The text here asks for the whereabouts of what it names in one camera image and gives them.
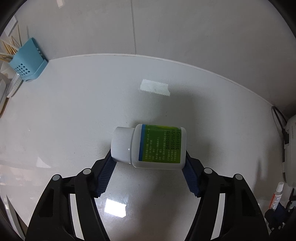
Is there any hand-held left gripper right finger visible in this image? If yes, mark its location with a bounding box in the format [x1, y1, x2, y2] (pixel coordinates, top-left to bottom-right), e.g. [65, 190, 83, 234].
[181, 151, 270, 241]

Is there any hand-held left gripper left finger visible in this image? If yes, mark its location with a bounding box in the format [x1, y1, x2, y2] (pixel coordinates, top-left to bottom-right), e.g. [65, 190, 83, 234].
[25, 148, 117, 241]

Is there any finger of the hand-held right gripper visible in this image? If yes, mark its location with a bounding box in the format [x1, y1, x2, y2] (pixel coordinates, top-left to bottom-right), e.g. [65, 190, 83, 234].
[264, 209, 279, 232]
[276, 202, 294, 229]

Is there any small white ointment tube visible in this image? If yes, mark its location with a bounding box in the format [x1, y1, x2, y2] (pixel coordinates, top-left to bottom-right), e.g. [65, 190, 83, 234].
[269, 181, 285, 211]

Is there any white green-label pill bottle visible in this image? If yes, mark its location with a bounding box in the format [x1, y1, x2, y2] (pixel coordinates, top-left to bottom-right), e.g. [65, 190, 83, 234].
[110, 123, 187, 171]

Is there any white flowered rice cooker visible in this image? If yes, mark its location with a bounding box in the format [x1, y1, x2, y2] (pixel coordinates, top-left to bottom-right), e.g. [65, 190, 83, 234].
[282, 115, 296, 187]

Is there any white tape patch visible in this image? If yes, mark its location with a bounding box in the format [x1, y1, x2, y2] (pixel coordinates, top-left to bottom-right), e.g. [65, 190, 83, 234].
[140, 79, 171, 96]

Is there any blue patterned plate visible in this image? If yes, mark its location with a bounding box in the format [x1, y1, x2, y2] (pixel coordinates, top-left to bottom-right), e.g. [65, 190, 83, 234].
[6, 73, 22, 98]

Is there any blue plastic utensil holder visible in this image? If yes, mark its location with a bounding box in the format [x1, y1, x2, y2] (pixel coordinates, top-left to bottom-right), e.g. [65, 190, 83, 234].
[9, 37, 49, 82]

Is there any bundle of wooden chopsticks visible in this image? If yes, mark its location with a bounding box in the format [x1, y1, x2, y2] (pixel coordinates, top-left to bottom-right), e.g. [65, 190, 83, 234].
[0, 23, 21, 62]

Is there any black power cable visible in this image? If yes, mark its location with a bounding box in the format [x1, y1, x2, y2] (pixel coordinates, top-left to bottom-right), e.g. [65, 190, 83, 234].
[271, 106, 289, 173]

